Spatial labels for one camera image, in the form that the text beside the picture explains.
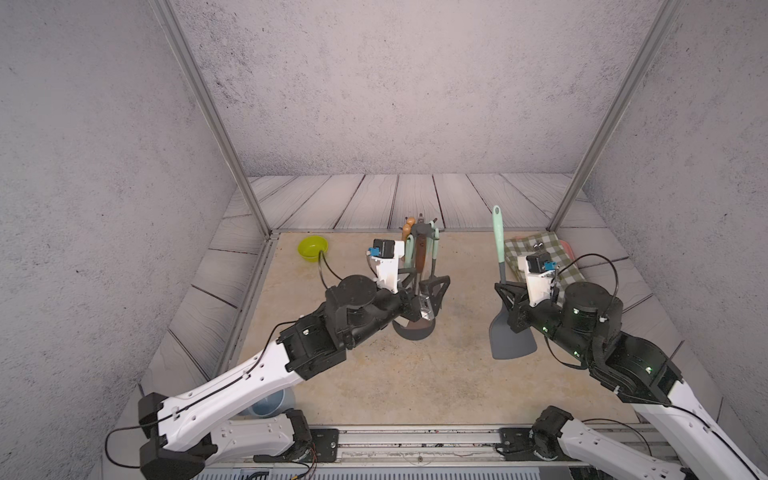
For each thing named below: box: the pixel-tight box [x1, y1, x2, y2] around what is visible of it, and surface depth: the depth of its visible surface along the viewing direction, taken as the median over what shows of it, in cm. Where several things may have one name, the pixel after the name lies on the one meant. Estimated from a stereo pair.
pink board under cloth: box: [559, 240, 577, 261], surface depth 114 cm
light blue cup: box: [237, 386, 296, 417], surface depth 74 cm
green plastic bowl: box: [297, 235, 329, 263], surface depth 115 cm
